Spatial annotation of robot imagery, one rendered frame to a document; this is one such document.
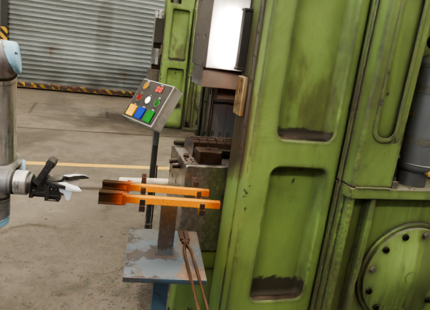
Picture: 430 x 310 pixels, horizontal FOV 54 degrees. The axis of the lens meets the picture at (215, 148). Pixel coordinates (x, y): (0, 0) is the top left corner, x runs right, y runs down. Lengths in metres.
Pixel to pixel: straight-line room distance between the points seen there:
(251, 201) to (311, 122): 0.44
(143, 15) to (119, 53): 0.99
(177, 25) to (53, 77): 3.96
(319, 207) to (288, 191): 0.16
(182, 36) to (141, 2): 3.18
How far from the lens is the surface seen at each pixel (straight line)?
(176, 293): 2.29
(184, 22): 7.16
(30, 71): 10.23
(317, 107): 1.93
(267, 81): 1.75
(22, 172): 1.69
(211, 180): 2.05
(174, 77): 7.16
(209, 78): 2.08
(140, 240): 1.82
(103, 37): 10.11
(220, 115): 2.40
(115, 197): 1.53
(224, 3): 2.04
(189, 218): 2.09
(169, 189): 1.63
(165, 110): 2.55
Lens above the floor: 1.48
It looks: 14 degrees down
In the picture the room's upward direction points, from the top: 8 degrees clockwise
